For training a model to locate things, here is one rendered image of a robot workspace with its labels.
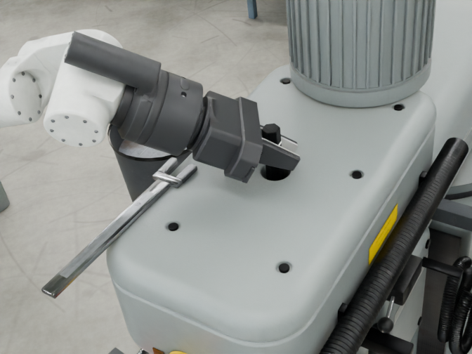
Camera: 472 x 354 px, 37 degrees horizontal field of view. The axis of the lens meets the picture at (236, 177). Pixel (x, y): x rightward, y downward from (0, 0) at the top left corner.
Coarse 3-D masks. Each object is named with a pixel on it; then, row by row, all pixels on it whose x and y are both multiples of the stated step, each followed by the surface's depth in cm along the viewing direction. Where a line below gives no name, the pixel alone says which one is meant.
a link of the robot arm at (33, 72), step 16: (80, 32) 77; (96, 32) 76; (32, 48) 78; (48, 48) 78; (64, 48) 77; (16, 64) 78; (32, 64) 78; (48, 64) 80; (0, 80) 77; (16, 80) 78; (32, 80) 81; (48, 80) 81; (0, 96) 77; (16, 96) 78; (32, 96) 80; (48, 96) 82; (0, 112) 78; (16, 112) 77; (32, 112) 80
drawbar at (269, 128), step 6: (264, 126) 82; (270, 126) 82; (276, 126) 82; (264, 132) 81; (270, 132) 81; (276, 132) 81; (270, 138) 82; (276, 138) 82; (270, 168) 84; (276, 168) 84; (270, 174) 85; (276, 174) 85; (282, 174) 86; (270, 180) 86; (276, 180) 86
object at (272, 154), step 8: (264, 144) 81; (272, 144) 82; (264, 152) 82; (272, 152) 82; (280, 152) 82; (288, 152) 82; (264, 160) 82; (272, 160) 82; (280, 160) 83; (288, 160) 83; (296, 160) 83; (280, 168) 83; (288, 168) 83
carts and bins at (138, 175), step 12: (108, 132) 318; (120, 144) 330; (132, 144) 329; (120, 156) 308; (132, 156) 321; (144, 156) 320; (156, 156) 320; (168, 156) 299; (180, 156) 302; (120, 168) 321; (132, 168) 308; (144, 168) 304; (156, 168) 303; (132, 180) 315; (144, 180) 310; (132, 192) 324
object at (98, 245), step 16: (176, 160) 89; (160, 176) 86; (176, 176) 86; (144, 192) 84; (160, 192) 84; (128, 208) 82; (144, 208) 82; (112, 224) 80; (128, 224) 80; (96, 240) 79; (112, 240) 79; (80, 256) 77; (96, 256) 77; (64, 272) 75; (80, 272) 76; (48, 288) 74; (64, 288) 74
